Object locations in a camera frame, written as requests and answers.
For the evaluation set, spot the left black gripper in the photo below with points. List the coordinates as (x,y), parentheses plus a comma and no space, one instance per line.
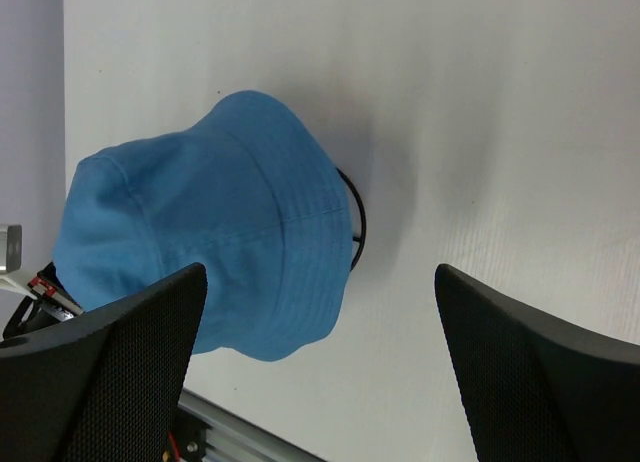
(44,303)

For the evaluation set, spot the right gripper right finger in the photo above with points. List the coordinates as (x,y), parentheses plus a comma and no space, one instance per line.
(535,387)

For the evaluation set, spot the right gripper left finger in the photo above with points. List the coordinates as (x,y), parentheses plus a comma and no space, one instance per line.
(103,386)

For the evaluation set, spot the blue bucket hat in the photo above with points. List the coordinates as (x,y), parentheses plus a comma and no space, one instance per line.
(248,193)

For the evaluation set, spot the black wire hat stand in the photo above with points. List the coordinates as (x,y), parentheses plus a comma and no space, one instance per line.
(359,219)

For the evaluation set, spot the aluminium mounting rail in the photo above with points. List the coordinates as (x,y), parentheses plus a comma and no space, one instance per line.
(204,431)

